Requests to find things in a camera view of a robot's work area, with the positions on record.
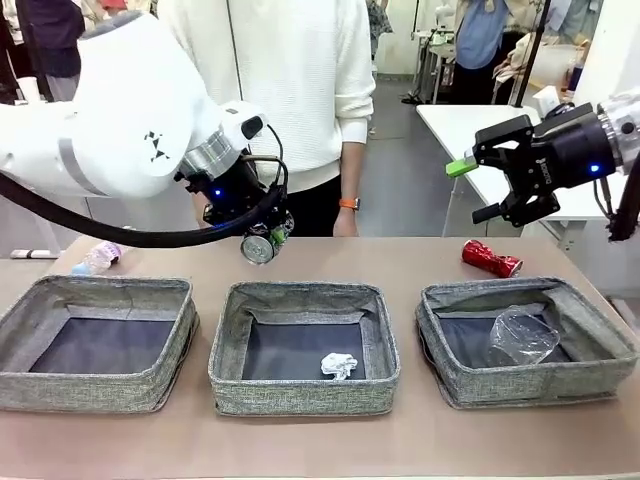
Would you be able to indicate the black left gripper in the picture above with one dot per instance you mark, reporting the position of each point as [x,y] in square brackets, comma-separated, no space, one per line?
[230,192]

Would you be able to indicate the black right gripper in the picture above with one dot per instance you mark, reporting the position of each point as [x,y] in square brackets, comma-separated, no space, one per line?
[570,150]

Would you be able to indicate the crushed black Pepsi can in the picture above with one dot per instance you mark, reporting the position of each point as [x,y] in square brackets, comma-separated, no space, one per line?
[257,250]

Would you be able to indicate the crushed pink-label plastic bottle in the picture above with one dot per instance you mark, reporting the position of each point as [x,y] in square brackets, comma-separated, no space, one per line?
[97,260]

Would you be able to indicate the clear plastic cup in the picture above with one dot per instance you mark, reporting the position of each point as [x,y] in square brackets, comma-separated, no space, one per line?
[520,340]

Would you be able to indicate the white paper ball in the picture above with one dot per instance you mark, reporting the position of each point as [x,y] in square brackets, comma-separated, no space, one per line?
[337,366]

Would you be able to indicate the person's left forearm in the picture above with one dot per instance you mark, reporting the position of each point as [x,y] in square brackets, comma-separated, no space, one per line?
[351,170]

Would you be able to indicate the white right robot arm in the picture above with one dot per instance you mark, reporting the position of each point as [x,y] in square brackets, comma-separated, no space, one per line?
[625,125]

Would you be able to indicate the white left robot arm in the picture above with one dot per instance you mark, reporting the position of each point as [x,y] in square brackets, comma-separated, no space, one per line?
[125,100]

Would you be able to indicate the person's left hand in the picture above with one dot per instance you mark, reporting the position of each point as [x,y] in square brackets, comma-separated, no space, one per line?
[346,222]

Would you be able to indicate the person's black trousers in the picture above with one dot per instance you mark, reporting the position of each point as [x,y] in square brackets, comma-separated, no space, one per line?
[315,210]

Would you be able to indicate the small white box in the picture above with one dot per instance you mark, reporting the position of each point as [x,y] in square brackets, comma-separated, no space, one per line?
[546,100]

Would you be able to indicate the large white background table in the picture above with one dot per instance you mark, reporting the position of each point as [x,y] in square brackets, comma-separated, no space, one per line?
[445,120]

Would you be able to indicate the crushed red soda can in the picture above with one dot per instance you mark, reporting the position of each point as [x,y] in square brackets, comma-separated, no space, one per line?
[482,255]

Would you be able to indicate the orange wrist watch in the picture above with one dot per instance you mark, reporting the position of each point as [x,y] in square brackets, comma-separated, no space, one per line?
[350,203]

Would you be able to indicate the black stand pole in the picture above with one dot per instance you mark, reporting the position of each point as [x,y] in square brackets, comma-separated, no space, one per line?
[532,50]

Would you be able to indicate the bystander in blue shirt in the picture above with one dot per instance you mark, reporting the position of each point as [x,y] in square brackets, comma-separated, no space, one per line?
[477,40]

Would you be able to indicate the person's white sweater torso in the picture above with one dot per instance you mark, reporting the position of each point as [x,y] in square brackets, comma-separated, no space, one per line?
[300,75]

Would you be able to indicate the grey fabric basket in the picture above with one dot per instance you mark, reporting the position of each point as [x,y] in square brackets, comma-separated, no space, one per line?
[300,395]
[75,392]
[525,387]

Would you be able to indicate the white power strip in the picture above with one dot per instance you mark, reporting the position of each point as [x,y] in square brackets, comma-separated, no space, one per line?
[35,254]

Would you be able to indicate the white paper cup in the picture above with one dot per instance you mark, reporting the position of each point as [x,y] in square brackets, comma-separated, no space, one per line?
[27,90]

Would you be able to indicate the bystander in dark top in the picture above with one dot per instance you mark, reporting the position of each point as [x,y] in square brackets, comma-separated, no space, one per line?
[55,30]

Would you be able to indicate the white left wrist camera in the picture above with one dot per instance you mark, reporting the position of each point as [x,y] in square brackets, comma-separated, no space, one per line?
[245,122]

